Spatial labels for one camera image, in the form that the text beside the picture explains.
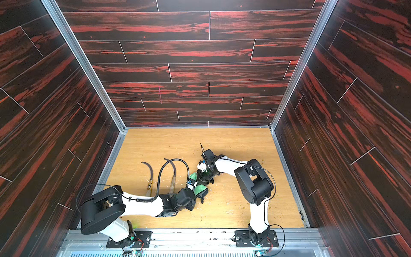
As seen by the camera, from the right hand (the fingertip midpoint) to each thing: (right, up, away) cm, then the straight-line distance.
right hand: (199, 183), depth 93 cm
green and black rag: (0, -1, -10) cm, 10 cm away
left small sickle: (-28, -2, -4) cm, 29 cm away
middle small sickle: (-16, +1, 0) cm, 16 cm away
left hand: (-1, -7, -6) cm, 9 cm away
